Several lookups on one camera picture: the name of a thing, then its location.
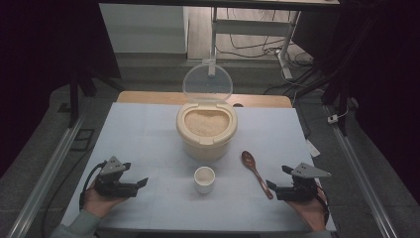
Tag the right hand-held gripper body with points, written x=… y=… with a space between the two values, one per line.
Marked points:
x=298 y=191

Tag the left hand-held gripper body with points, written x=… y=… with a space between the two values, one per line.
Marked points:
x=114 y=167

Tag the brown wooden spoon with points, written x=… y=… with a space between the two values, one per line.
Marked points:
x=249 y=160

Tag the white cup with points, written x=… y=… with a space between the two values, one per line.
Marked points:
x=204 y=186

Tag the cream plastic rice container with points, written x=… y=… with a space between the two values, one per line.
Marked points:
x=206 y=148

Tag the uncooked rice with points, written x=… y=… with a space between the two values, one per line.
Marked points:
x=206 y=124

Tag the person's right hand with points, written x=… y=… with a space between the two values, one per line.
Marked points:
x=313 y=213

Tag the person's left hand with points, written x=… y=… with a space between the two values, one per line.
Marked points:
x=97 y=203

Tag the white paper tag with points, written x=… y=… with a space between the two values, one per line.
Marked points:
x=313 y=148

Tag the pale blue table mat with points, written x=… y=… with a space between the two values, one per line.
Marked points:
x=148 y=139

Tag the black metal stand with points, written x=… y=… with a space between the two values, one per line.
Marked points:
x=340 y=95
x=74 y=99

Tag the clear round container lid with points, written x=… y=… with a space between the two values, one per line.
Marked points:
x=207 y=82

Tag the white cabinet panel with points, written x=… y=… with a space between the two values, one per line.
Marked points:
x=142 y=28

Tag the black floor frame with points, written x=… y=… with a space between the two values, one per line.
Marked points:
x=82 y=140

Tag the aluminium rail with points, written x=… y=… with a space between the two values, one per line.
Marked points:
x=363 y=185
x=46 y=178

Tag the white desk frame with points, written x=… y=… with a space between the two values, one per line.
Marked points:
x=251 y=27

